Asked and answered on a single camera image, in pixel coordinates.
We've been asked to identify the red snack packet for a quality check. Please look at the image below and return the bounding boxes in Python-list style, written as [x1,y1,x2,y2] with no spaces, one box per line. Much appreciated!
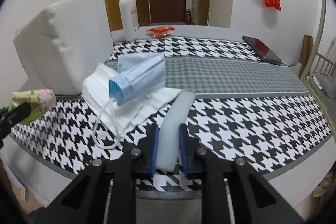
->
[146,25,175,38]

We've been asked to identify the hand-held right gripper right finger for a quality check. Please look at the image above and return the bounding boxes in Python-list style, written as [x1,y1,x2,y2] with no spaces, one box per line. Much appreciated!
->
[179,124,306,224]

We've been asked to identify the blue face mask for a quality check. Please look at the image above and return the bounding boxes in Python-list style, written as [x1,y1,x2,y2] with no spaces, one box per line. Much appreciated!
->
[108,53,166,106]

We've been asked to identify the white foam strip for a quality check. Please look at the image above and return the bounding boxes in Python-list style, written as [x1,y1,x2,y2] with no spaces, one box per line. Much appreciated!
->
[155,91,196,172]

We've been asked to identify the grey pillow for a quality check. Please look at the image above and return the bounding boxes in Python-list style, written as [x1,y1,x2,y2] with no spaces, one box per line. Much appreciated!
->
[314,73,336,98]

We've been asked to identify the wooden boards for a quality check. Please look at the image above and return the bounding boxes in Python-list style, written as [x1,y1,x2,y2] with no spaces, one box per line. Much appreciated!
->
[303,35,314,63]

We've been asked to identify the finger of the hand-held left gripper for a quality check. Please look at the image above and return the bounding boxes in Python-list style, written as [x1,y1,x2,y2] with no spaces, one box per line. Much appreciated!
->
[0,102,33,140]

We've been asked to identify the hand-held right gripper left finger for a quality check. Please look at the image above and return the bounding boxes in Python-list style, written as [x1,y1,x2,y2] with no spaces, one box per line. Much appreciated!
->
[34,125,159,224]

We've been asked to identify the floral tissue pack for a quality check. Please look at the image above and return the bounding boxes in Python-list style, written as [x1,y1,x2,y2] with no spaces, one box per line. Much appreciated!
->
[12,88,56,126]

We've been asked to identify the white pump lotion bottle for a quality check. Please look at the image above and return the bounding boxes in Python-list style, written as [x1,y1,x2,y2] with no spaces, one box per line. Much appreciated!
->
[115,0,139,41]

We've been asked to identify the black smartphone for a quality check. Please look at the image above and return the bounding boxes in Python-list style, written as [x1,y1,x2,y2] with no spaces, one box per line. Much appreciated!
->
[242,35,282,65]

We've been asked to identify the white foam box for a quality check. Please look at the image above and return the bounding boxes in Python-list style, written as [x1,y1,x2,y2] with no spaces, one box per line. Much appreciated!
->
[13,0,114,96]

